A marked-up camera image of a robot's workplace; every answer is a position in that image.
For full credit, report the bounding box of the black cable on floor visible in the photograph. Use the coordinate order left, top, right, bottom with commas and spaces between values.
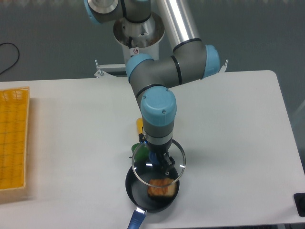
0, 42, 20, 75

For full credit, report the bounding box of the black pot with blue handle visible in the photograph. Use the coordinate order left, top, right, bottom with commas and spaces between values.
125, 168, 180, 229

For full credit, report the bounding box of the orange toy bread loaf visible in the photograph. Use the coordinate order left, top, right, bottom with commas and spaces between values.
147, 178, 177, 198

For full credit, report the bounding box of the black cable on pedestal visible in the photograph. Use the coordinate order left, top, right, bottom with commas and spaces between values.
128, 36, 138, 63

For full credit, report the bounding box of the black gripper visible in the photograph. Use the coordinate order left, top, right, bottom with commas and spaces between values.
139, 133, 175, 173

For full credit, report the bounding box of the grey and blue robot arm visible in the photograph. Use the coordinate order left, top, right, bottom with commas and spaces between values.
84, 0, 220, 171

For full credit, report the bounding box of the yellow toy bell pepper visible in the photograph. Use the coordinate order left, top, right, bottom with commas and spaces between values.
136, 118, 143, 135

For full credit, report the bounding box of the black device at table edge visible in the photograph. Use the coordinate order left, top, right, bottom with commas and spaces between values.
294, 193, 305, 217

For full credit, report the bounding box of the green toy bell pepper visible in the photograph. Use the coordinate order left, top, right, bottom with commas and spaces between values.
131, 143, 149, 163

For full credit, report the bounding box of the yellow plastic basket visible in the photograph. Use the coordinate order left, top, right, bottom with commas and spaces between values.
0, 86, 30, 192

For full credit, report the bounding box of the glass pot lid blue knob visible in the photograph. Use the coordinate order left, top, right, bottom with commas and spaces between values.
131, 140, 186, 188

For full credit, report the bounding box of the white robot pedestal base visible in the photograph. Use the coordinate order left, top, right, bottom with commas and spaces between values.
94, 11, 229, 78

